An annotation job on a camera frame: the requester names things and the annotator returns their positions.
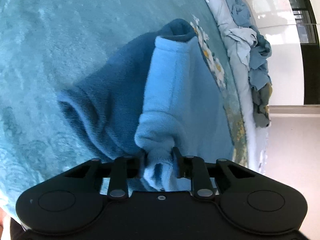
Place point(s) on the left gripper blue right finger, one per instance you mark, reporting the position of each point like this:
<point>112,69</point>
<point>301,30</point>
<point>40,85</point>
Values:
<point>194,169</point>

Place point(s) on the white pale blue garment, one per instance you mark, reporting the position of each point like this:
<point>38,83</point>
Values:
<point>245,39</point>

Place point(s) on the light blue shirt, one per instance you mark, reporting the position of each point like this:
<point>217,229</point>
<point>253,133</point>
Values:
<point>252,48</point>

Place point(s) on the blue fleece garment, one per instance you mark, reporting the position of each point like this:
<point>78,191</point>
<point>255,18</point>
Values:
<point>154,94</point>

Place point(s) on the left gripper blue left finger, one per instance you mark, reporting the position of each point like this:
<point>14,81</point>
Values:
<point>126,177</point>

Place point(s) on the teal floral bed sheet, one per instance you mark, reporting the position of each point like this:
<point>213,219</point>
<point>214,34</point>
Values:
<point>48,45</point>

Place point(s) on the grey green garment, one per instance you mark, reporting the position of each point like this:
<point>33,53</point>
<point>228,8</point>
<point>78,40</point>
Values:
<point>261,120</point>

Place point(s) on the white glossy sliding wardrobe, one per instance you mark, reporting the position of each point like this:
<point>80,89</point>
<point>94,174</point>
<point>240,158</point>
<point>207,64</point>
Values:
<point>292,28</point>

